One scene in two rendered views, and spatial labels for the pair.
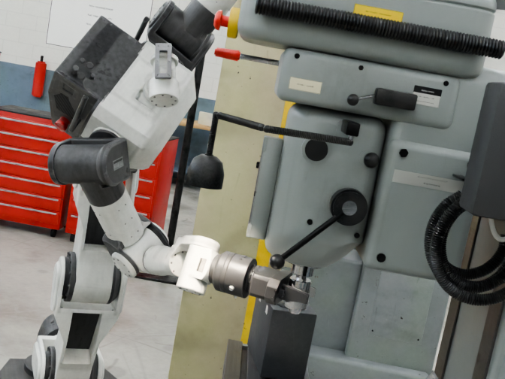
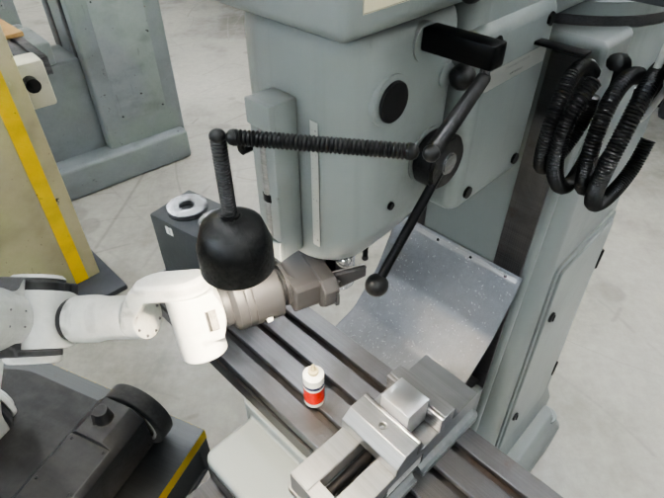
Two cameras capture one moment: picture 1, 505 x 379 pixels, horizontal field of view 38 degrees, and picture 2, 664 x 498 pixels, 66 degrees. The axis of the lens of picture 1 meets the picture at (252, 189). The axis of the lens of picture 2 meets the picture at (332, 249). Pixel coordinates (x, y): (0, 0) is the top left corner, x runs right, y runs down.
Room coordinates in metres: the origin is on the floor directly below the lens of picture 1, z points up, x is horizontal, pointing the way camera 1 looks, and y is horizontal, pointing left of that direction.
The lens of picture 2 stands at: (1.08, 0.29, 1.78)
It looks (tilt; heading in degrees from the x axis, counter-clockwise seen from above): 41 degrees down; 316
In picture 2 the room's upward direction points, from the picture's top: straight up
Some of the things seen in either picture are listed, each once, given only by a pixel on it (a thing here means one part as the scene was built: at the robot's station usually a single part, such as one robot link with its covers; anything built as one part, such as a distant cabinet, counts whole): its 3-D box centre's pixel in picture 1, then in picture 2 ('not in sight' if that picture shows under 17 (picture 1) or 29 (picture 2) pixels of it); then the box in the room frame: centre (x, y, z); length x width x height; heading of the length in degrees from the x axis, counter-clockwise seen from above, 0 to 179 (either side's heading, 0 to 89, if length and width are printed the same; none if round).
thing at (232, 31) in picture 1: (234, 22); not in sight; (1.49, 0.10, 1.76); 0.06 x 0.02 x 0.06; 1
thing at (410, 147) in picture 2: (242, 122); (330, 144); (1.34, 0.04, 1.58); 0.17 x 0.01 x 0.01; 36
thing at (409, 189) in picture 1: (412, 202); (434, 85); (1.50, -0.33, 1.47); 0.24 x 0.19 x 0.26; 1
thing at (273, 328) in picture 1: (280, 328); (209, 247); (1.93, -0.14, 1.00); 0.22 x 0.12 x 0.20; 11
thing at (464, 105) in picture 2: (309, 135); (460, 111); (1.30, -0.08, 1.58); 0.17 x 0.01 x 0.01; 109
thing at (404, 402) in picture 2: not in sight; (403, 407); (1.35, -0.14, 1.01); 0.06 x 0.05 x 0.06; 179
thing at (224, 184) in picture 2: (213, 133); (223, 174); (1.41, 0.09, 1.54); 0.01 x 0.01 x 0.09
